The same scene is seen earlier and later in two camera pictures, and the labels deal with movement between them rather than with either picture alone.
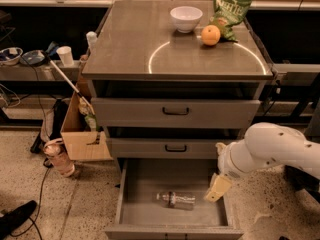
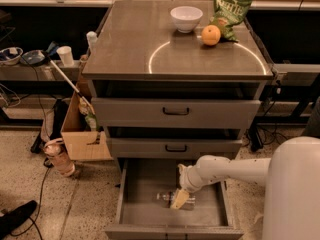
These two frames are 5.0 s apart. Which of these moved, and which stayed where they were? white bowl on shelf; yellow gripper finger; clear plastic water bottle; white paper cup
Moved: yellow gripper finger
Stayed: white paper cup; white bowl on shelf; clear plastic water bottle
